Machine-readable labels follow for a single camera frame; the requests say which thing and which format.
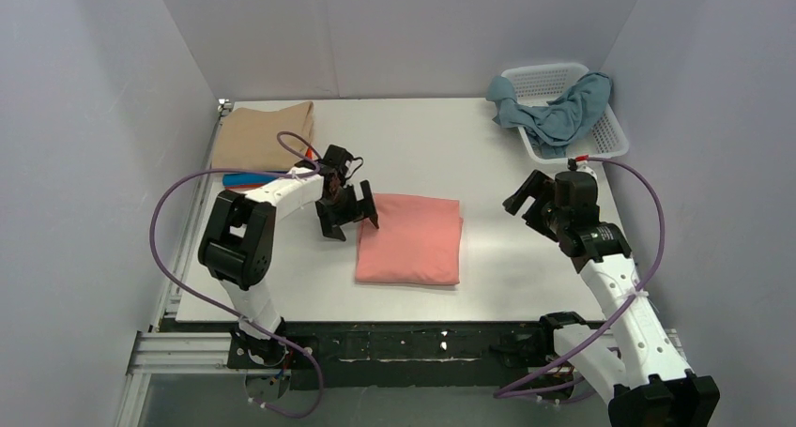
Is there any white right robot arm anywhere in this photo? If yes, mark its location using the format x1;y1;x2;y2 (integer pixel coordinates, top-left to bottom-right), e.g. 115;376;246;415
503;168;720;426

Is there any white plastic laundry basket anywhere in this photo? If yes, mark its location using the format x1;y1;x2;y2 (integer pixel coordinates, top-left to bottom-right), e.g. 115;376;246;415
501;62;629;166

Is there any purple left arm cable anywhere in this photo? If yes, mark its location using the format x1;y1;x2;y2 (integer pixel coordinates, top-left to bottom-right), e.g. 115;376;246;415
148;130;326;419

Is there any aluminium frame rail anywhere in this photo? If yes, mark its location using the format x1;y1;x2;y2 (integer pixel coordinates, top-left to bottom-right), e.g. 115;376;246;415
115;99;707;427

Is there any pink t-shirt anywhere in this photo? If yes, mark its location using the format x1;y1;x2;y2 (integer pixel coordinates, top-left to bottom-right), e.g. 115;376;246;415
354;193;464;286

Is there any blue folded t-shirt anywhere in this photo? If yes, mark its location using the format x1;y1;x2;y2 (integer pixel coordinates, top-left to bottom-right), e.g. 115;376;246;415
222;173;283;188

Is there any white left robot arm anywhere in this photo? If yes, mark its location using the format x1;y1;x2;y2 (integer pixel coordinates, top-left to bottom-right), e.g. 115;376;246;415
198;145;378;347

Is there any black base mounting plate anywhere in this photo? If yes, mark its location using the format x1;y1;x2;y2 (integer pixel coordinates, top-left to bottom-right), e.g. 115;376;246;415
227;321;556;390

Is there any orange folded t-shirt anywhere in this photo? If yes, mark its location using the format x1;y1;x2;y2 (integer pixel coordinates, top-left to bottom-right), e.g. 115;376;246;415
223;150;315;193

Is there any beige folded t-shirt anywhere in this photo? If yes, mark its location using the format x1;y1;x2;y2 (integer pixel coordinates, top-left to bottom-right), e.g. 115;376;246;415
211;101;314;172

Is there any grey-blue t-shirt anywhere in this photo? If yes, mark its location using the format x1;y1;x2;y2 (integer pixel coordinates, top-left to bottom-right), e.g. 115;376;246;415
486;72;613;159

